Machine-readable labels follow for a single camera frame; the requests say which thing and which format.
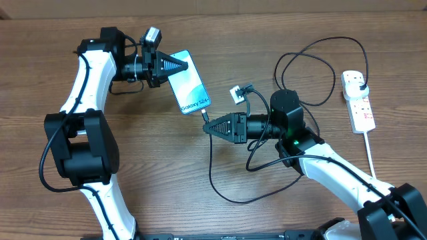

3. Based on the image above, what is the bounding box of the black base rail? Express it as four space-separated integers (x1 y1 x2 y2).
134 229 326 240

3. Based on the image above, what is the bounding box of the Samsung Galaxy smartphone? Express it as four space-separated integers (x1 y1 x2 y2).
169 50 211 115

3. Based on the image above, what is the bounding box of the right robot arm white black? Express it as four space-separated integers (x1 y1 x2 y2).
202 90 426 239

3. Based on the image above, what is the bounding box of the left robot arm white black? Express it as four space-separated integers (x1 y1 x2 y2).
39 27 188 239

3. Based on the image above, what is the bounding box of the white power strip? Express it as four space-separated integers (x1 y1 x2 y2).
340 70 376 134

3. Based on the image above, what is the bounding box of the white charger plug adapter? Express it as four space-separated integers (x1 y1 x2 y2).
343 82 370 101

